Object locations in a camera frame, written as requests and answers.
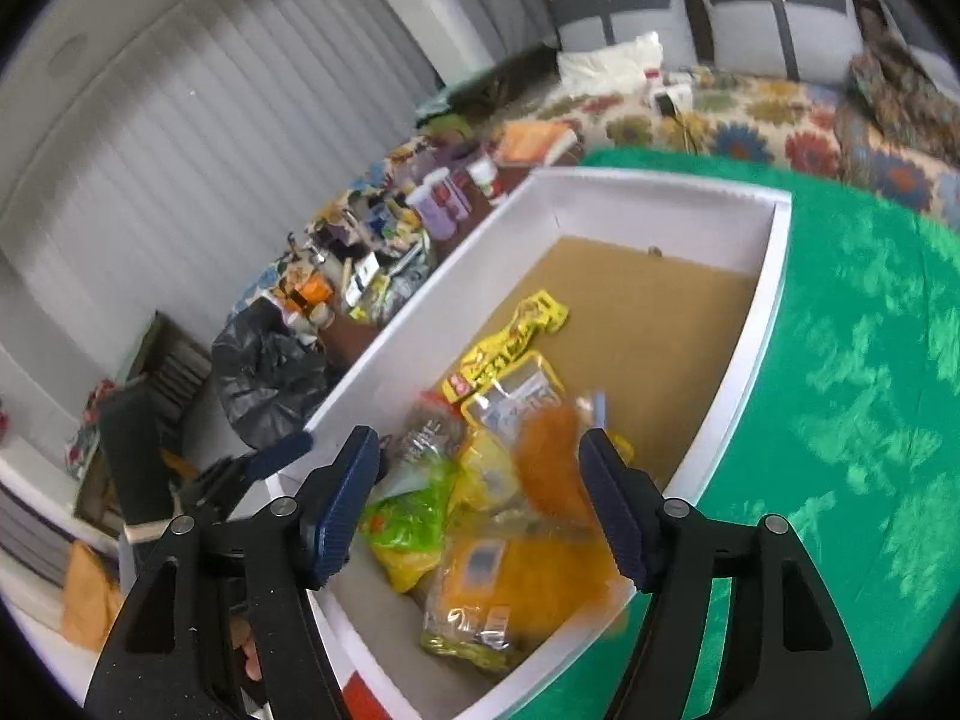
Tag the orange sausage packet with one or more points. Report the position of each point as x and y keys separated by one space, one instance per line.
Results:
x=545 y=456

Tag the colourful flower bedspread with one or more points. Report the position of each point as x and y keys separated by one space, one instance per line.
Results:
x=813 y=129

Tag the white storage box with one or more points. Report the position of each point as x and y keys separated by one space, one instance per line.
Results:
x=672 y=283

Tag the yellow barcode snack pouch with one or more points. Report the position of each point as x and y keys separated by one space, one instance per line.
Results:
x=497 y=597

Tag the grey sofa cushion left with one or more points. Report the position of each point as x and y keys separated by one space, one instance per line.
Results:
x=587 y=25

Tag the brown mixed snack packet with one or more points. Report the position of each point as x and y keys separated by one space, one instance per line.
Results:
x=433 y=428

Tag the green floral tablecloth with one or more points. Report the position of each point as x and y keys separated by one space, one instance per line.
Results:
x=852 y=430

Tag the green snack packet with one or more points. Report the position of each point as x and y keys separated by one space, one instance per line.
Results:
x=406 y=532

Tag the purple bottle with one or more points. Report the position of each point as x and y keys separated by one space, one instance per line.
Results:
x=440 y=204

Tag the black garbage bag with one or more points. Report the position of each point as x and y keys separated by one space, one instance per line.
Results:
x=268 y=382

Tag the floral patterned cloth heap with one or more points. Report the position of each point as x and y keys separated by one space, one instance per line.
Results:
x=909 y=83

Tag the grey sofa cushion right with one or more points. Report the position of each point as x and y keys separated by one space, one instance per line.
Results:
x=808 y=41

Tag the white pillow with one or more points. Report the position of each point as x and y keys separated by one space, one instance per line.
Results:
x=618 y=69

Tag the yellow red long snack packet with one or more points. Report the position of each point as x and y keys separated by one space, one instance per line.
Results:
x=479 y=365

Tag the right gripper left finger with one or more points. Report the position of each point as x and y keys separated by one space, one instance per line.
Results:
x=169 y=654

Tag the grey sofa cushion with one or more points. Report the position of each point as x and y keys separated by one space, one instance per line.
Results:
x=587 y=25
x=808 y=41

